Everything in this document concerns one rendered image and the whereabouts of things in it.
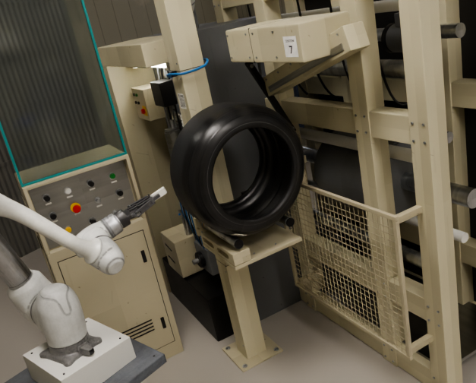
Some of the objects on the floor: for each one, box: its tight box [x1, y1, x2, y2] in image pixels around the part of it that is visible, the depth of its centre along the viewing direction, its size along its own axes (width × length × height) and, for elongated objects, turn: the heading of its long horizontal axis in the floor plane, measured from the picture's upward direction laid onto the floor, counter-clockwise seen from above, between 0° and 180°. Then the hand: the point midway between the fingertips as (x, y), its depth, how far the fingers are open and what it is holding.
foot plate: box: [222, 332, 283, 372], centre depth 306 cm, size 27×27×2 cm
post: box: [153, 0, 266, 359], centre depth 264 cm, size 13×13×250 cm
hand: (159, 194), depth 223 cm, fingers closed
